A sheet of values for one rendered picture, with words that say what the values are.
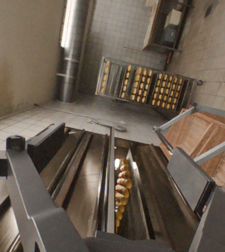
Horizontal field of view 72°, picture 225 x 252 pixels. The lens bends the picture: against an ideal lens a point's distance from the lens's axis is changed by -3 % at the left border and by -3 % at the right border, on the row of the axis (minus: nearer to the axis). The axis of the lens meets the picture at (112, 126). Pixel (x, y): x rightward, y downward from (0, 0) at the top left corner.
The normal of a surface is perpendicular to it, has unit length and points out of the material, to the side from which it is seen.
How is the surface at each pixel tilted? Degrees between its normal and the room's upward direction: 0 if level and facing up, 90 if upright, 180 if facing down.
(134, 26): 90
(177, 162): 0
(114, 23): 90
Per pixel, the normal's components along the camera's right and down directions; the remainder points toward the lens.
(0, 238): -0.13, -0.95
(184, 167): -0.98, -0.21
